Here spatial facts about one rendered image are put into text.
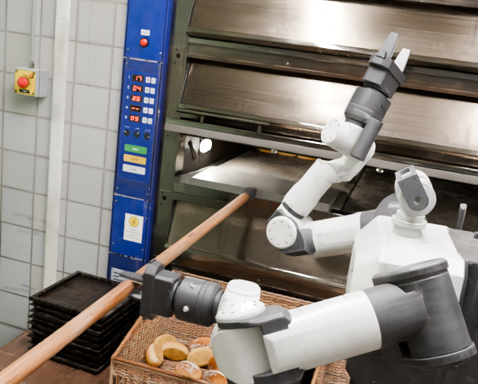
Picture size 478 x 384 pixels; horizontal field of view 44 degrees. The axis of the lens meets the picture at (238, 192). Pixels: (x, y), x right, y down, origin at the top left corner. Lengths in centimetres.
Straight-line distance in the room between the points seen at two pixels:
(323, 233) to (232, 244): 82
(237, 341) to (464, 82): 131
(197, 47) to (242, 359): 140
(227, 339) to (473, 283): 43
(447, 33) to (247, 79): 66
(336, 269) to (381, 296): 120
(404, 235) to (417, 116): 91
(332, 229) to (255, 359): 55
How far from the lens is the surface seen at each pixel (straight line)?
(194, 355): 214
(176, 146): 216
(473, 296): 110
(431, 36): 197
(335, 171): 144
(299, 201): 141
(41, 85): 237
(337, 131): 135
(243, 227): 215
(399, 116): 198
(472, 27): 200
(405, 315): 90
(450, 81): 198
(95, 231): 239
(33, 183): 250
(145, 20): 216
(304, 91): 203
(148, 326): 212
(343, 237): 137
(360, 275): 106
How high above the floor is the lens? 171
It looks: 14 degrees down
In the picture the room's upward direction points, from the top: 7 degrees clockwise
